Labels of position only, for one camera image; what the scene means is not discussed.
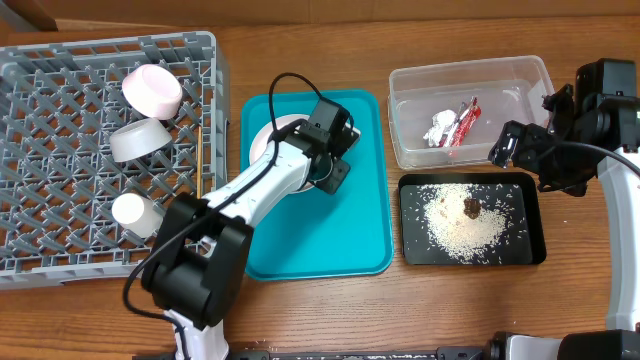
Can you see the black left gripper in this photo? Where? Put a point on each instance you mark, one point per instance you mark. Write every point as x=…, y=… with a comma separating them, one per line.
x=338, y=175

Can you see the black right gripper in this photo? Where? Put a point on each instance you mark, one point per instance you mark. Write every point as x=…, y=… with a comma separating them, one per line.
x=527, y=140

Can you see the large white round plate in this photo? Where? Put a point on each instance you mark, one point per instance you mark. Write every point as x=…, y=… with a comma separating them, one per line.
x=261, y=140

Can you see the red snack wrapper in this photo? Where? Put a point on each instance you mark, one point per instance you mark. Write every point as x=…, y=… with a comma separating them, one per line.
x=455, y=133

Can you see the rice and food scraps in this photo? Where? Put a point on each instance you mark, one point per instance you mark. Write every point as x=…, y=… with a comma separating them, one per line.
x=464, y=224

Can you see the wooden chopstick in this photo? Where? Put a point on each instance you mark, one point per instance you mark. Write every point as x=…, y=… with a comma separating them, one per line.
x=199, y=162

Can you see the pink bowl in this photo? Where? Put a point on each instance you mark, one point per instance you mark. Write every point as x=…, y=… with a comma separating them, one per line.
x=153, y=91

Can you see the grey shallow bowl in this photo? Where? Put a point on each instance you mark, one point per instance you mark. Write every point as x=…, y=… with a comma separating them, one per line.
x=138, y=139

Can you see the white plastic cup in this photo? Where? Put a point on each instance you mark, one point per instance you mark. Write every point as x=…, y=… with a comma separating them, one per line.
x=136, y=213

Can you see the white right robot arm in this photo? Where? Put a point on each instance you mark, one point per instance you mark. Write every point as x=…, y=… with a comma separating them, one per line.
x=592, y=132

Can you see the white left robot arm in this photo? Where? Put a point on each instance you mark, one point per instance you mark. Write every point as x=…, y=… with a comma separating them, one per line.
x=199, y=258

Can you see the clear plastic waste bin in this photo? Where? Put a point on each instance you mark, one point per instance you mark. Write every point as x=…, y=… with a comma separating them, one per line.
x=509, y=88

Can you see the grey plastic dishwasher rack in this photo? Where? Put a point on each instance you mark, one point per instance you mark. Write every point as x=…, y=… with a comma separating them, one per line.
x=60, y=102

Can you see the teal plastic serving tray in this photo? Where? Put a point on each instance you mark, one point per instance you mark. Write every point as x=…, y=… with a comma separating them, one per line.
x=314, y=235

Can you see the black rectangular tray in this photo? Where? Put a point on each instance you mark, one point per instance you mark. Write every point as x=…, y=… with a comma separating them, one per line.
x=523, y=180

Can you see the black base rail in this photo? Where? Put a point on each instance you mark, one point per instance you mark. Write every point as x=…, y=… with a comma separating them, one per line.
x=375, y=354

